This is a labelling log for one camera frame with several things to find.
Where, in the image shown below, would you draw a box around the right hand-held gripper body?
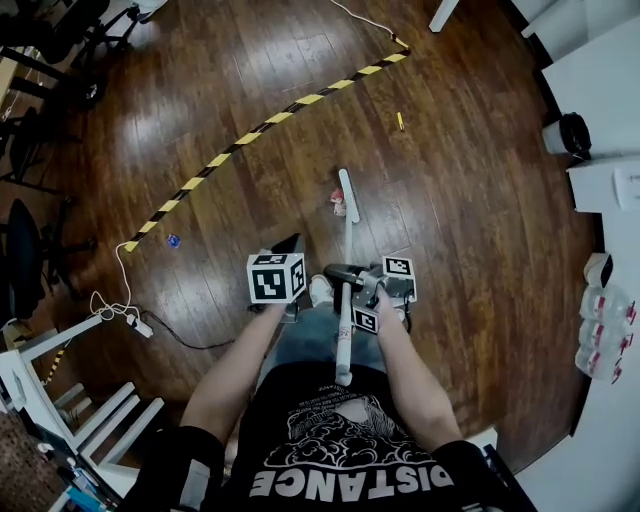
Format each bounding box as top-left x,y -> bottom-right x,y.
351,255 -> 418,333

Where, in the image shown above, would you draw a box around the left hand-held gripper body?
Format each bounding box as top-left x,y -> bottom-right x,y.
246,252 -> 308,324

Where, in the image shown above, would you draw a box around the white broom with grey bristles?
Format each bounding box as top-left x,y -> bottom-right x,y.
333,168 -> 362,386

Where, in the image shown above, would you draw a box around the person's left forearm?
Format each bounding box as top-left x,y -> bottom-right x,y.
178,302 -> 291,444

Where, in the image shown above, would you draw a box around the person's right forearm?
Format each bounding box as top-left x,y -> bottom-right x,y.
375,317 -> 464,454

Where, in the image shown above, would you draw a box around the person's right hand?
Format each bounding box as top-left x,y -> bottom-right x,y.
372,285 -> 404,325

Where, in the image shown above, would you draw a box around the white sneaker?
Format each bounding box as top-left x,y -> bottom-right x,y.
309,273 -> 334,307

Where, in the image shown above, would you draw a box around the blue jeans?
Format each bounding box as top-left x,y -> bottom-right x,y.
277,302 -> 389,374

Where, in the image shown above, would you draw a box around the white power strip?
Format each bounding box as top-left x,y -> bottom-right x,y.
127,313 -> 154,339

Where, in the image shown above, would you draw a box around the long yellow black floor tape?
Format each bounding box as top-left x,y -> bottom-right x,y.
122,32 -> 412,254

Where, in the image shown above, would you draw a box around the black printed t-shirt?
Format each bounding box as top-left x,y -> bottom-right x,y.
117,364 -> 539,512

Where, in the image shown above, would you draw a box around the small white appliance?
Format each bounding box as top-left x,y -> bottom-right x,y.
583,251 -> 616,291

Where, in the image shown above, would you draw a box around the clear water jug red label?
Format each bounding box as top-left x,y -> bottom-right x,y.
579,285 -> 637,321
577,319 -> 634,351
574,347 -> 626,384

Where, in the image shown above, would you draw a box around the white desk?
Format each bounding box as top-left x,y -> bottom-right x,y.
0,314 -> 166,481

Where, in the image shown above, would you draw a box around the white water dispenser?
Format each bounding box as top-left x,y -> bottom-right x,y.
566,152 -> 640,215

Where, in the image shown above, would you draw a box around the white bin with black bag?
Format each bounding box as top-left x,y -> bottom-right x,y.
542,112 -> 595,162

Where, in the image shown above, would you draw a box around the short yellow black floor tape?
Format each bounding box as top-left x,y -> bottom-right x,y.
47,348 -> 67,386

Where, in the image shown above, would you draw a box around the black office chair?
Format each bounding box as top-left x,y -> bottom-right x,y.
0,197 -> 99,321
29,0 -> 139,64

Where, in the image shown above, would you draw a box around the wooden desk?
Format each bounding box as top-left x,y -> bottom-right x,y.
0,54 -> 32,114

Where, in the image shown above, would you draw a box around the black power cable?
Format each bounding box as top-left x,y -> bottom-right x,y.
142,309 -> 239,350

